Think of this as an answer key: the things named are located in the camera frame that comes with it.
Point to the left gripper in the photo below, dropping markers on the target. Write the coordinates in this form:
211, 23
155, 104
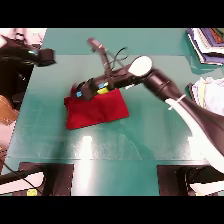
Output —
47, 57

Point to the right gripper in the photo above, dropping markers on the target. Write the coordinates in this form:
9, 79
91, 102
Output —
87, 89

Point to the red T-shirt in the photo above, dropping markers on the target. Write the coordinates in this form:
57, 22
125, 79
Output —
96, 111

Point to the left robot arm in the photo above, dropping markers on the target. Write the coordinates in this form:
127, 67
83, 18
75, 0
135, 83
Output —
13, 55

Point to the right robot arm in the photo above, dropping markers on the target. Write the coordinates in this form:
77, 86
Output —
200, 117

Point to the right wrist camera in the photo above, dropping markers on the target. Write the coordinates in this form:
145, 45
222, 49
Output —
104, 58

